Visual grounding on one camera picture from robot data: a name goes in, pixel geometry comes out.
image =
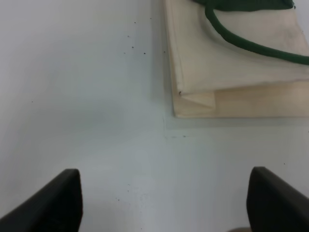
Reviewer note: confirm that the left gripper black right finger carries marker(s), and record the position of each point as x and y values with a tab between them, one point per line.
275	206

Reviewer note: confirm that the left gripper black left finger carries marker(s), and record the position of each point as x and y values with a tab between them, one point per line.
57	207

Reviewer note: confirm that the white linen bag green handles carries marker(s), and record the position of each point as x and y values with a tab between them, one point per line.
237	58

